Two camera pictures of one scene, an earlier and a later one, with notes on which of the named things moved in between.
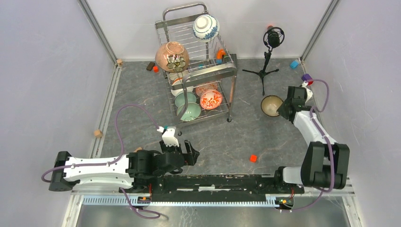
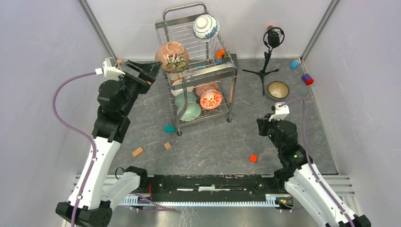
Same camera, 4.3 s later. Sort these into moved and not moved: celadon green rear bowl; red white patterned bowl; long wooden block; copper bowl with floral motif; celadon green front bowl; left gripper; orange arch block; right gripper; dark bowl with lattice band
Moved: left gripper; dark bowl with lattice band; right gripper
Not moved: copper bowl with floral motif; celadon green rear bowl; red white patterned bowl; celadon green front bowl; long wooden block; orange arch block
